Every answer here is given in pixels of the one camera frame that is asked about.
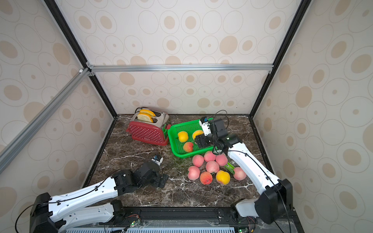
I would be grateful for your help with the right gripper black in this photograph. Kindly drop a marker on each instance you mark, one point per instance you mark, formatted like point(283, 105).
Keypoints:
point(204, 140)

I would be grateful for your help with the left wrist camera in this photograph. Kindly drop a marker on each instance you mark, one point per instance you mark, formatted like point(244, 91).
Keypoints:
point(158, 159)

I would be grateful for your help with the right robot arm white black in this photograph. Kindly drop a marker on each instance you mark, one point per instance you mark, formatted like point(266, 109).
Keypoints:
point(275, 195)

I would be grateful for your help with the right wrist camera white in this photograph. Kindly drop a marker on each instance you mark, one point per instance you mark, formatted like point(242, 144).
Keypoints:
point(206, 125)

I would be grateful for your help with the red polka dot toaster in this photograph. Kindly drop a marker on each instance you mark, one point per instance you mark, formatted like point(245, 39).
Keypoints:
point(155, 133)

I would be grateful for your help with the green plastic basket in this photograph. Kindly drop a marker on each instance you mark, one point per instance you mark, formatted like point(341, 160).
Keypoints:
point(190, 127)

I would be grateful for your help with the black frame post right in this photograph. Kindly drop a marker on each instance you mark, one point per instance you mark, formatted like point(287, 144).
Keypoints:
point(293, 28)

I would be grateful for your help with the yellow orange peach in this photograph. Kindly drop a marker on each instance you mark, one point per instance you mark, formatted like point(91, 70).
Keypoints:
point(223, 177)

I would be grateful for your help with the horizontal aluminium bar back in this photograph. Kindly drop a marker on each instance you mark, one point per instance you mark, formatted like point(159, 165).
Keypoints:
point(175, 68)

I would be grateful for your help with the pink peach near basket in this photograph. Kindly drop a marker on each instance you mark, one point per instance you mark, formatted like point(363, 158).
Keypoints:
point(198, 160)

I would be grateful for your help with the bread slice in toaster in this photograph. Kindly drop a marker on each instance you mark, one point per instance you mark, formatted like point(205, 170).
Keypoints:
point(144, 117)
point(148, 112)

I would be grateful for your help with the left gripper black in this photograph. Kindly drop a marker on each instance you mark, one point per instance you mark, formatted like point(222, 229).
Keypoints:
point(161, 183)

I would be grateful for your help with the pink peach with leaf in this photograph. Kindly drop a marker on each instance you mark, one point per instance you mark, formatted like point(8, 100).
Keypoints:
point(239, 174)

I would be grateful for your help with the diagonal aluminium bar left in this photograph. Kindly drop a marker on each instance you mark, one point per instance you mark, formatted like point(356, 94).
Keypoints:
point(20, 141)

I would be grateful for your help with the black front rail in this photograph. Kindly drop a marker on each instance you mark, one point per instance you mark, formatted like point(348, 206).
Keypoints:
point(117, 215)

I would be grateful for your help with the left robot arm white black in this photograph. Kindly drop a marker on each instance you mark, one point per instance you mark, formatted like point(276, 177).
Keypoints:
point(54, 214)

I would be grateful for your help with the green snack packet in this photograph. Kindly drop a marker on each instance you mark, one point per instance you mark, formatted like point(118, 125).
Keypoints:
point(230, 168)

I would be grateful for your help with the pink peach with stem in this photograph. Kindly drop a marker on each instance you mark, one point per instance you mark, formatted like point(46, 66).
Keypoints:
point(193, 173)

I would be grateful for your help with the black aluminium frame post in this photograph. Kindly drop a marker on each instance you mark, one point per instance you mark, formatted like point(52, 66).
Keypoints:
point(78, 52)

